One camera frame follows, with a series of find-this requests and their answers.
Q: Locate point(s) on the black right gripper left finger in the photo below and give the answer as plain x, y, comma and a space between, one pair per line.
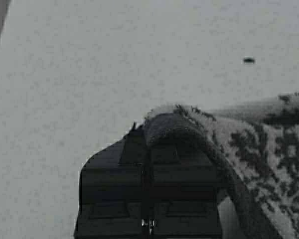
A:
110, 191

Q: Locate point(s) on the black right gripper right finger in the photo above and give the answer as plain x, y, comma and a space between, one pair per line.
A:
185, 188

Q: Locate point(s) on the black white patterned cloth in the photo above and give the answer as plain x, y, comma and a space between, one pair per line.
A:
255, 146

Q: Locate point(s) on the small dark crumb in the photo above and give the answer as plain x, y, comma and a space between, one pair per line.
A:
249, 60

